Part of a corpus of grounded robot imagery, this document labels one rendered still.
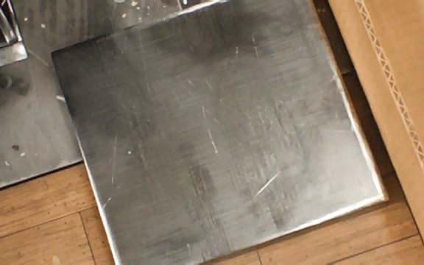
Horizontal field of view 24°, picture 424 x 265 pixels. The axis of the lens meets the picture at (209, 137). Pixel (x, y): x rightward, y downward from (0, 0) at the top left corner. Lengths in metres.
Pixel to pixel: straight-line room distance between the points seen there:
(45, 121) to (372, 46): 0.22
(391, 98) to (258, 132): 0.09
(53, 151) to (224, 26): 0.14
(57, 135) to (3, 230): 0.07
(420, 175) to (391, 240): 0.07
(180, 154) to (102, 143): 0.05
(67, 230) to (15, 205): 0.04
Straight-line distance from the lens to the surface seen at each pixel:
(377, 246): 0.63
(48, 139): 0.65
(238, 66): 0.63
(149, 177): 0.61
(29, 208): 0.64
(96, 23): 0.67
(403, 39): 0.66
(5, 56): 0.58
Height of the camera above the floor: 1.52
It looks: 75 degrees down
